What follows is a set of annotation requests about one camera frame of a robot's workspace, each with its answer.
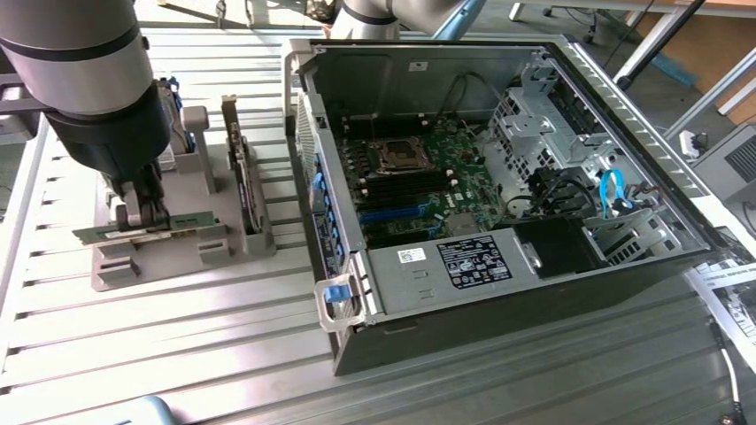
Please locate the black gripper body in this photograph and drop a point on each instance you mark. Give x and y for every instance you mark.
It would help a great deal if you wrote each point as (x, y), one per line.
(109, 141)

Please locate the green RAM stick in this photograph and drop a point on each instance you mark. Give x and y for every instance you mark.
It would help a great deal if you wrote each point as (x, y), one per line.
(192, 220)

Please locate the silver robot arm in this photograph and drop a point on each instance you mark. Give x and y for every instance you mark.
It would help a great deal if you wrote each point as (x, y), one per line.
(76, 57)

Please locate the black RAM slot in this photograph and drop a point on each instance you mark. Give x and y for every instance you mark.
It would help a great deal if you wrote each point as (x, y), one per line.
(408, 181)
(409, 187)
(411, 193)
(407, 175)

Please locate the silver disk drive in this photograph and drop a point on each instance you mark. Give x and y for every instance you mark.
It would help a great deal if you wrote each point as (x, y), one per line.
(177, 128)

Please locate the grey parts rack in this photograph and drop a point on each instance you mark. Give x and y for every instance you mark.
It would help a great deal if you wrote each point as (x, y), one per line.
(177, 261)

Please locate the black graphics card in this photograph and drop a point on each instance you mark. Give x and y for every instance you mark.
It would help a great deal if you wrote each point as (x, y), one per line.
(245, 177)

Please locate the CPU socket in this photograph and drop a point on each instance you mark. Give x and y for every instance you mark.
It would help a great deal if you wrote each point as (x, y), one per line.
(395, 156)

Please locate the blue expansion slot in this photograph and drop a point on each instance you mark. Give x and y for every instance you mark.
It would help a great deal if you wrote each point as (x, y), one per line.
(395, 217)

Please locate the light blue object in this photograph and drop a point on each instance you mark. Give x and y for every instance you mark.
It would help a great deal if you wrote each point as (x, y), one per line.
(139, 411)

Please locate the silver power supply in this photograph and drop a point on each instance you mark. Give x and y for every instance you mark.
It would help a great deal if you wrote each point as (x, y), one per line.
(413, 274)

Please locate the green motherboard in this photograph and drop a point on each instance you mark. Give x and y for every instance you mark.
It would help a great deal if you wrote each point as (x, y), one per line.
(448, 177)

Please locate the black open PC case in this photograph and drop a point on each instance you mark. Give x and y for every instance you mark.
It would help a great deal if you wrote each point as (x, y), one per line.
(472, 327)

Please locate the silver disk bay cage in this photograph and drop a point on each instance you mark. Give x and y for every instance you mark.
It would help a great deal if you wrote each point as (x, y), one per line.
(543, 133)

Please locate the white power strip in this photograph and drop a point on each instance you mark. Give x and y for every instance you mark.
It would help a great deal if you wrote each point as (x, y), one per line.
(692, 142)

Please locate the black tripod pole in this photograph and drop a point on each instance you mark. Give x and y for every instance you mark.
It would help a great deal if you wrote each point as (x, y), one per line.
(661, 40)

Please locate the grey computer tower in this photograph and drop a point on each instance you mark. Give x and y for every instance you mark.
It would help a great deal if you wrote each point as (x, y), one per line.
(729, 159)

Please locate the printed paper sheet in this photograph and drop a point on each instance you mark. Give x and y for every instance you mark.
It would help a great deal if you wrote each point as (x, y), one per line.
(729, 292)

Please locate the blue frame bar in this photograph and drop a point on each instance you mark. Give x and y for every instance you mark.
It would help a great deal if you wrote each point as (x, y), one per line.
(460, 17)

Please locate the white frame desk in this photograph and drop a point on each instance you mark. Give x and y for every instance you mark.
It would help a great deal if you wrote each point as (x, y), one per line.
(732, 84)

